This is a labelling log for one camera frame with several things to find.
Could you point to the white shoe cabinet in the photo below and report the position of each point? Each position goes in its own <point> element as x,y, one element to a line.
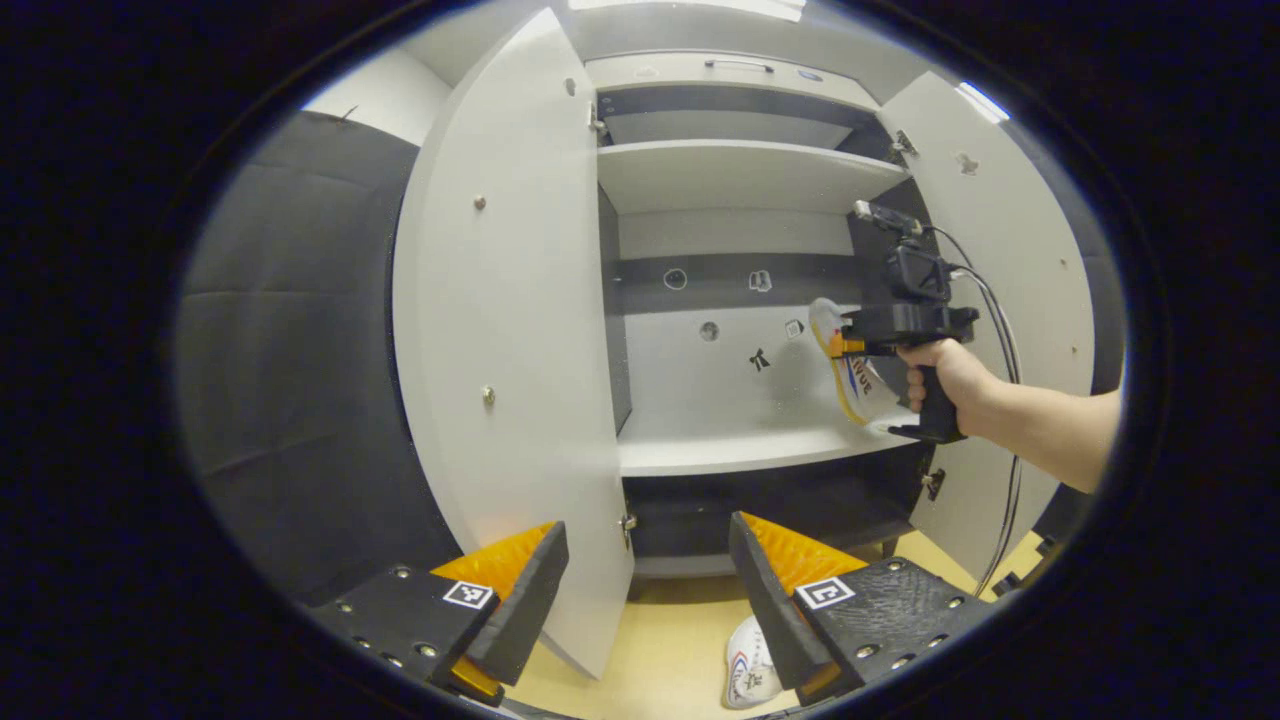
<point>740,175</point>

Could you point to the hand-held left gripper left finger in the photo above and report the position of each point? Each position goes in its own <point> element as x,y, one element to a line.
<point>530,600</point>

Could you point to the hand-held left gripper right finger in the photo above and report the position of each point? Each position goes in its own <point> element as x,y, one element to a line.
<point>770,610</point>

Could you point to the white shoe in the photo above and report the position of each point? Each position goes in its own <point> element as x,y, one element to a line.
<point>870,395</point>
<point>750,670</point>

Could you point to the white cabinet door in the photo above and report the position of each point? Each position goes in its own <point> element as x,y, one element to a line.
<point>1020,230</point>
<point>500,300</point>

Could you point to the black backdrop cloth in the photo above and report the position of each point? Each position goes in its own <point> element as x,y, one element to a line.
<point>290,350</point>

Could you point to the ceiling light panel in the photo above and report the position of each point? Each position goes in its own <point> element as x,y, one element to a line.
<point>982,102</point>
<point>700,6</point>

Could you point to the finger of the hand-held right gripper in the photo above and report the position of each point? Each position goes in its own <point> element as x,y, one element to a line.
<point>850,347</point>

